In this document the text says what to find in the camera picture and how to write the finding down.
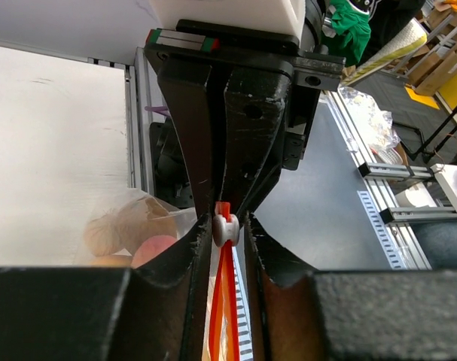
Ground cardboard boxes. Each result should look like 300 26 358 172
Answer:
388 1 457 108

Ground aluminium side frame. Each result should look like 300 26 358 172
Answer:
325 90 457 270

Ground orange yellow fruit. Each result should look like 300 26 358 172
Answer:
89 254 133 268

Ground white slotted cable duct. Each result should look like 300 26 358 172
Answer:
243 191 405 360

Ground right aluminium frame post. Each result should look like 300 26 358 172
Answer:
88 47 156 195

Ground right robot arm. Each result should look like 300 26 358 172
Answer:
144 20 346 215

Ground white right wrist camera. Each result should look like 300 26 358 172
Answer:
150 0 306 38

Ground clear plastic bag pile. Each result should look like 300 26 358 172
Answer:
339 86 403 165

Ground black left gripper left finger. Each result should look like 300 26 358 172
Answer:
0 214 212 360

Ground brown kiwi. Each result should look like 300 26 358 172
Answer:
118 197 177 253

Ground pink peach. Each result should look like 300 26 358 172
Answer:
131 235 177 268

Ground green cloth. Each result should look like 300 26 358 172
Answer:
322 0 371 67

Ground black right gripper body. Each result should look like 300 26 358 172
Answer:
144 20 345 169

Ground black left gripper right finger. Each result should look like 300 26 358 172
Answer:
244 214 457 360

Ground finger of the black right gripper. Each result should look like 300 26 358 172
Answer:
221 67 291 214
157 58 212 215

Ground clear zip top bag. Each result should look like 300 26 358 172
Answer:
77 188 240 360

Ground garlic bulb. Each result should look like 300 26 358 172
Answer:
83 213 139 256

